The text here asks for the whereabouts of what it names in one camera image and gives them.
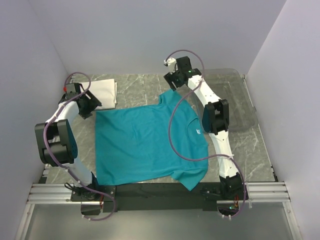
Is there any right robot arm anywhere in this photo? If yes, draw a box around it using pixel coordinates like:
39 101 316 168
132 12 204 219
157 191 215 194
164 56 247 200

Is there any aluminium rail frame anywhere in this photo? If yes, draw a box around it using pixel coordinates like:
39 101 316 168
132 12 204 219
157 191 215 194
15 182 302 240

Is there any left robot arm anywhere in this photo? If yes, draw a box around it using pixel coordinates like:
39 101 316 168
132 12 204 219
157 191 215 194
34 91 102 201

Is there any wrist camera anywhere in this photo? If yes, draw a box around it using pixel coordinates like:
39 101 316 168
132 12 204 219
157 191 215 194
63 82 82 96
164 57 177 74

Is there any teal t shirt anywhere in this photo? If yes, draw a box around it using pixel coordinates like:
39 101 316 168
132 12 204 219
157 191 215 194
95 90 209 190

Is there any clear plastic bin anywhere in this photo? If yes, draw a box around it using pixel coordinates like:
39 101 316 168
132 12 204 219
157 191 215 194
190 68 258 133

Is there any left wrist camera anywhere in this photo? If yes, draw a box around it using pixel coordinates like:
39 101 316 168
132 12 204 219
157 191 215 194
63 82 82 96

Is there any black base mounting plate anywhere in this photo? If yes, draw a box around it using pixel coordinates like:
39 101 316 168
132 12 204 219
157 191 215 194
64 182 249 216

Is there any folded white t shirt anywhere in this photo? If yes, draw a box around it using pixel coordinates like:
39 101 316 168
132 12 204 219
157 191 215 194
89 79 117 111

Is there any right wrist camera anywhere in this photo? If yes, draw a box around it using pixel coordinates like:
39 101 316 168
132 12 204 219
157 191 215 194
164 57 177 74

